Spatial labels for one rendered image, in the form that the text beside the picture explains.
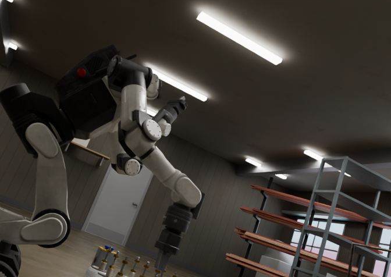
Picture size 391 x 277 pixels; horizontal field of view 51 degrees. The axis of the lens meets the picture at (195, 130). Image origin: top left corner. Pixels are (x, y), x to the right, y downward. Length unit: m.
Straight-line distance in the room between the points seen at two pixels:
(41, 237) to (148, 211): 9.14
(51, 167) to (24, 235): 0.25
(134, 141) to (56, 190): 0.41
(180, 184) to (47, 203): 0.53
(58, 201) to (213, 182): 9.78
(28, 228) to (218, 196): 9.94
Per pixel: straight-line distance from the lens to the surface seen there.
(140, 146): 1.35
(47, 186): 1.63
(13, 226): 1.61
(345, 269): 8.76
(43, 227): 1.59
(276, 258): 10.82
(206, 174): 11.22
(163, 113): 2.04
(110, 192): 10.40
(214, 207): 11.32
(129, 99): 1.43
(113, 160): 1.95
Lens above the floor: 0.42
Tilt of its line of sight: 16 degrees up
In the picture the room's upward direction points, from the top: 21 degrees clockwise
